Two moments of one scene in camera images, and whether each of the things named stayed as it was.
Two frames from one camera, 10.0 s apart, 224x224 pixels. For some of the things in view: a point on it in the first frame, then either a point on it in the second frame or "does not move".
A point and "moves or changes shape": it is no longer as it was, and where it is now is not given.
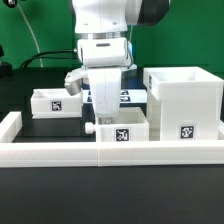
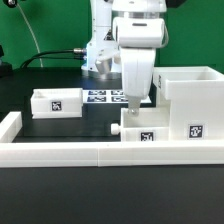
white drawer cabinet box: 184,103 moves or changes shape
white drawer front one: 130,125 moves or changes shape
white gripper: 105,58 → 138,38
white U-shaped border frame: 103,154 does not move
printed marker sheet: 126,96 does not move
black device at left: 6,69 does not move
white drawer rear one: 56,103 does not move
